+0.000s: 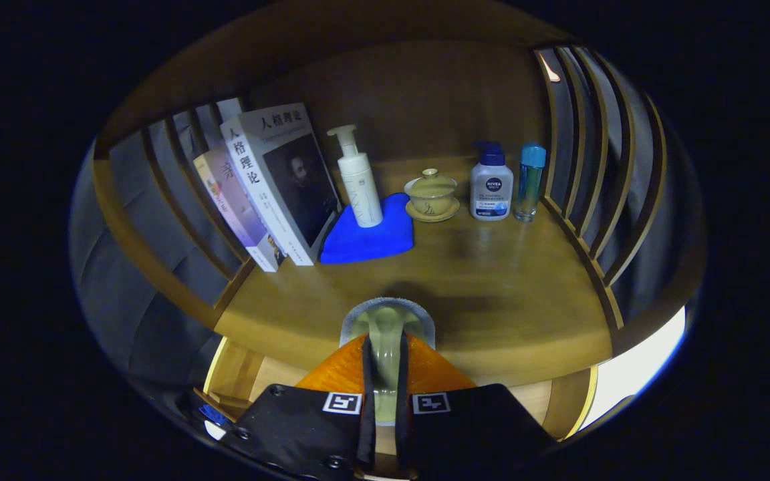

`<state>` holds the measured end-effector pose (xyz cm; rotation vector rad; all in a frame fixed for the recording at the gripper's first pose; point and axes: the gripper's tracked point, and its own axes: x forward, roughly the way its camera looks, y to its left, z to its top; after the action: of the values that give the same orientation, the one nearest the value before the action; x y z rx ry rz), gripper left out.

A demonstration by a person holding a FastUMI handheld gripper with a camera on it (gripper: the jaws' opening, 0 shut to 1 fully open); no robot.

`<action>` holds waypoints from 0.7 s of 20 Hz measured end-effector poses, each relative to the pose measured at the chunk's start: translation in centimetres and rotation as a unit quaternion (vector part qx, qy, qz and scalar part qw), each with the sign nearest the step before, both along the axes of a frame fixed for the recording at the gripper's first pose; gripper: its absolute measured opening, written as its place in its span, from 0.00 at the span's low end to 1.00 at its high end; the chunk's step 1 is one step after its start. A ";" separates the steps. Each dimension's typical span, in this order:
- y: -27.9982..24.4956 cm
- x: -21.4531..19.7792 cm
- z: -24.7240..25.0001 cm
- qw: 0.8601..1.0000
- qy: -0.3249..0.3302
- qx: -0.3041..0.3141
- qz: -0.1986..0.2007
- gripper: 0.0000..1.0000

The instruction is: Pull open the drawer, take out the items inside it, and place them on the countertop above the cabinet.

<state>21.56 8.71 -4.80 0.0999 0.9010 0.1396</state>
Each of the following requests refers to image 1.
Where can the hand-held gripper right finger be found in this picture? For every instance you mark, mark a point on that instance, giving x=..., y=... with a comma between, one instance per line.
x=403, y=427

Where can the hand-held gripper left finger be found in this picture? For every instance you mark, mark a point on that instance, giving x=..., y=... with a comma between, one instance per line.
x=367, y=427

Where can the wooden countertop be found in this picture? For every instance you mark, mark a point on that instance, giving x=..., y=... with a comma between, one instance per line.
x=492, y=300

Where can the brown wooden cabinet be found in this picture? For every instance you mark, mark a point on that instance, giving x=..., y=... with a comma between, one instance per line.
x=425, y=100

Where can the small blue item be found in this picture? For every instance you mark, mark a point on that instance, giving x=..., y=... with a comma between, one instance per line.
x=214, y=415

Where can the folded blue cloth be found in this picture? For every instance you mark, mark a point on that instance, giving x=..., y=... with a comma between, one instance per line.
x=365, y=244

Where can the white pump bottle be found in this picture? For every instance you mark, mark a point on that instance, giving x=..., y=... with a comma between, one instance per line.
x=363, y=194

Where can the white table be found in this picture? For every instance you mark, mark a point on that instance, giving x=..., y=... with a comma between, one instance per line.
x=632, y=374

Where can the beige lidded teacup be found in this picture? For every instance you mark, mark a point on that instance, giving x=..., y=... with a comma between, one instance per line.
x=430, y=194

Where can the thick white and black book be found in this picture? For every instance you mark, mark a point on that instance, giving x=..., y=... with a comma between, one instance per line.
x=271, y=200

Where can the white bottle with blue cap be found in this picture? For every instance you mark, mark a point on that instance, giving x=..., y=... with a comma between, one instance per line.
x=490, y=194

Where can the pink and purple book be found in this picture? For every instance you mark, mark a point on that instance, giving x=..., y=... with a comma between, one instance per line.
x=238, y=214

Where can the teal bottle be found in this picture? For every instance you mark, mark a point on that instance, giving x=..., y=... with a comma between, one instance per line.
x=530, y=180

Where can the thin white book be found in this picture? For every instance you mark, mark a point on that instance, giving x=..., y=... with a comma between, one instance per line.
x=230, y=110

